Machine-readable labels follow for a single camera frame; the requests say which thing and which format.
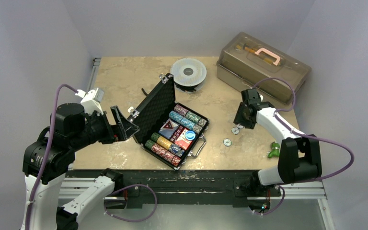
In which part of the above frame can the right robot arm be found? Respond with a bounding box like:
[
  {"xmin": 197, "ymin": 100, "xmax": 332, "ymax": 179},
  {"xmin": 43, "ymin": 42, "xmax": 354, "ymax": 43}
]
[{"xmin": 234, "ymin": 89, "xmax": 322, "ymax": 195}]

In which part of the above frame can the white blue chip four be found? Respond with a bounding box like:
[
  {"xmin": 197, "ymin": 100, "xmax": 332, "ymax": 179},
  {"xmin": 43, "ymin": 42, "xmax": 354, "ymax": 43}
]
[{"xmin": 231, "ymin": 127, "xmax": 240, "ymax": 135}]

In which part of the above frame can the white perforated cable spool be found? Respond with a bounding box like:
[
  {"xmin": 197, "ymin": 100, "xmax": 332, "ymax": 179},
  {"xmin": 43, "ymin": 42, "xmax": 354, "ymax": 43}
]
[{"xmin": 170, "ymin": 58, "xmax": 207, "ymax": 93}]

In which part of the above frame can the red dice row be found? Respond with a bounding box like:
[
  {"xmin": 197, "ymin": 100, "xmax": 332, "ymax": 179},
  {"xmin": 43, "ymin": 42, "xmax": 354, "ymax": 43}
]
[{"xmin": 170, "ymin": 126, "xmax": 185, "ymax": 143}]

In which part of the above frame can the purple chip stack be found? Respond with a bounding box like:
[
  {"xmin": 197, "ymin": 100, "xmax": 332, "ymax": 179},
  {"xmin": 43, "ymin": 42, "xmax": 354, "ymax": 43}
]
[{"xmin": 173, "ymin": 104, "xmax": 189, "ymax": 117}]

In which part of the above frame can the blue small blind button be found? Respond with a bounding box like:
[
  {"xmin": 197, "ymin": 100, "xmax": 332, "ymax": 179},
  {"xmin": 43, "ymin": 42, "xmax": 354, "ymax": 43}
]
[{"xmin": 184, "ymin": 130, "xmax": 196, "ymax": 141}]

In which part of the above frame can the pink box handle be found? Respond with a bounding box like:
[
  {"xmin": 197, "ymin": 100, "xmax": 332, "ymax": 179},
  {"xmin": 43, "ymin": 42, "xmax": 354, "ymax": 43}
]
[{"xmin": 254, "ymin": 47, "xmax": 281, "ymax": 66}]

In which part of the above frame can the white blue chip five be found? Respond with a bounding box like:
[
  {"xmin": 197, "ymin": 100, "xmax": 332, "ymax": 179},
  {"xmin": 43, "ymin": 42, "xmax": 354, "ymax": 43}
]
[{"xmin": 223, "ymin": 138, "xmax": 232, "ymax": 147}]

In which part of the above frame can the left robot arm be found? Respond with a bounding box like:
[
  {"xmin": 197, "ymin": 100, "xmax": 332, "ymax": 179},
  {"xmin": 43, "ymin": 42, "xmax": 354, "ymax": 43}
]
[{"xmin": 22, "ymin": 103, "xmax": 139, "ymax": 230}]

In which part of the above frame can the red playing card deck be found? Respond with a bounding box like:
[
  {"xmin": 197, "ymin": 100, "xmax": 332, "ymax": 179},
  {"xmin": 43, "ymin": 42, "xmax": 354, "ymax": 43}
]
[{"xmin": 174, "ymin": 128, "xmax": 193, "ymax": 150}]

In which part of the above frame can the yellow chip stack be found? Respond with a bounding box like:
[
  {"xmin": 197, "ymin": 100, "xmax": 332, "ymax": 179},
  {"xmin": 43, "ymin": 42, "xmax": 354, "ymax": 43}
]
[{"xmin": 157, "ymin": 136, "xmax": 173, "ymax": 150}]

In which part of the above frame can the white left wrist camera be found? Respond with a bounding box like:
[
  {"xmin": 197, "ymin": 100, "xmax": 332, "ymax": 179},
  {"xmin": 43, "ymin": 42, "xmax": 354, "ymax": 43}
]
[{"xmin": 75, "ymin": 88, "xmax": 104, "ymax": 116}]

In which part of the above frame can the light blue chip stack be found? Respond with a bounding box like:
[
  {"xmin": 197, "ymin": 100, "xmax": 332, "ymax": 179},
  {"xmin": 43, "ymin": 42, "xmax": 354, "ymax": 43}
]
[{"xmin": 169, "ymin": 111, "xmax": 196, "ymax": 131}]

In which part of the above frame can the green pipe valve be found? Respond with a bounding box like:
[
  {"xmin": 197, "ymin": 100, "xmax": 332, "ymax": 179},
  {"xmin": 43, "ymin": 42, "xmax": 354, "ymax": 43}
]
[{"xmin": 267, "ymin": 141, "xmax": 280, "ymax": 159}]

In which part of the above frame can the red chip stack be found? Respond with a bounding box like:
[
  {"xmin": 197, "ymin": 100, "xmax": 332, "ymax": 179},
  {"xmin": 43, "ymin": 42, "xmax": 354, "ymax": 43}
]
[{"xmin": 151, "ymin": 143, "xmax": 181, "ymax": 167}]

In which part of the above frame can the red triangular all-in marker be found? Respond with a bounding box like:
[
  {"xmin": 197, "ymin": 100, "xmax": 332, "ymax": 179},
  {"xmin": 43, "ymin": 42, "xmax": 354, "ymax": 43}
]
[{"xmin": 164, "ymin": 119, "xmax": 179, "ymax": 130}]

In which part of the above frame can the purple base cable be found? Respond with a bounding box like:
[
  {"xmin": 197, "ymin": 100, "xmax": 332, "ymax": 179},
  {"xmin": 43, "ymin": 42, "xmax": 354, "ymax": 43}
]
[{"xmin": 103, "ymin": 184, "xmax": 159, "ymax": 223}]

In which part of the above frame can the black poker set case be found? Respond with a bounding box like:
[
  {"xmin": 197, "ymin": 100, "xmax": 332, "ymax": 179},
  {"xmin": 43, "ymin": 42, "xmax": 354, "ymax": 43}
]
[{"xmin": 128, "ymin": 73, "xmax": 210, "ymax": 170}]

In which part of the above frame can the green chip stack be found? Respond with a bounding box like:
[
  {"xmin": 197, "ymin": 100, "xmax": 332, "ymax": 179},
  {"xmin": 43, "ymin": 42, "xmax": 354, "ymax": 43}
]
[{"xmin": 185, "ymin": 111, "xmax": 207, "ymax": 134}]

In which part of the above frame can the blue playing card deck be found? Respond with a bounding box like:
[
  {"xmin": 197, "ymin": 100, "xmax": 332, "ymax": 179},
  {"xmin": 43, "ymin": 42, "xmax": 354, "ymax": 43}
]
[{"xmin": 158, "ymin": 118, "xmax": 175, "ymax": 139}]

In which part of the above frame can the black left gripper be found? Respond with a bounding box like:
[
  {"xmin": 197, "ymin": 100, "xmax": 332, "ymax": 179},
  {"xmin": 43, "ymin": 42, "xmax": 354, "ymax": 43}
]
[{"xmin": 70, "ymin": 104, "xmax": 139, "ymax": 150}]

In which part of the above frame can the dark blue chip stack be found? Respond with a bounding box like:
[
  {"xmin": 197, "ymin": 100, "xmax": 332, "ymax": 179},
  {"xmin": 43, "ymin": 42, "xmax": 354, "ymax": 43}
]
[{"xmin": 168, "ymin": 144, "xmax": 184, "ymax": 157}]

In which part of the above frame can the translucent brown storage box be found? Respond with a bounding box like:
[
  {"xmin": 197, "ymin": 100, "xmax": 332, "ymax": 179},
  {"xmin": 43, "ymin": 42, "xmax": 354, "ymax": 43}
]
[{"xmin": 216, "ymin": 32, "xmax": 311, "ymax": 109}]

